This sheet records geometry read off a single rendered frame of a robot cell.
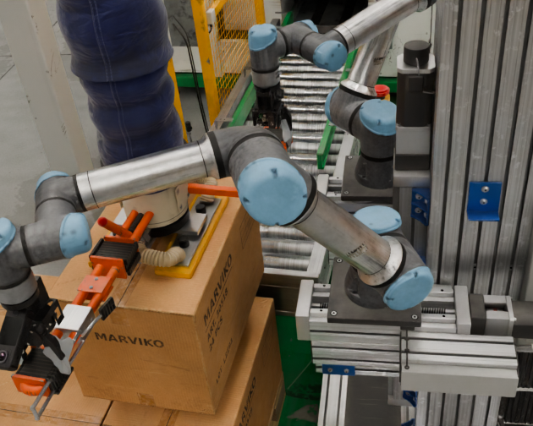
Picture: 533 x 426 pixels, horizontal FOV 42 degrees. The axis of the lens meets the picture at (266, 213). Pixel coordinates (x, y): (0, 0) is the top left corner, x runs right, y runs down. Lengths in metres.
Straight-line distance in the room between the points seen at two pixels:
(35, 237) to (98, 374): 0.82
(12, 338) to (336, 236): 0.63
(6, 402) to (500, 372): 1.49
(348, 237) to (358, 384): 1.30
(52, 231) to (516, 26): 0.99
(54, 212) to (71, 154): 2.11
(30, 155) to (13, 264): 3.45
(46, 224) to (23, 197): 3.04
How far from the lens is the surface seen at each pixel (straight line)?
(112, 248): 1.69
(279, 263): 2.57
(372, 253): 1.41
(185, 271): 1.76
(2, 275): 1.29
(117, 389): 2.03
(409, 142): 1.73
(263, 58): 1.82
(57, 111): 3.28
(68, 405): 2.29
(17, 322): 1.35
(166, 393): 1.96
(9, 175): 4.56
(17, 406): 2.36
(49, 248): 1.25
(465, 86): 1.57
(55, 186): 1.36
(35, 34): 3.14
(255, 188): 1.20
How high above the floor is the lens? 2.25
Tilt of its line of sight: 37 degrees down
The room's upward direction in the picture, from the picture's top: 7 degrees counter-clockwise
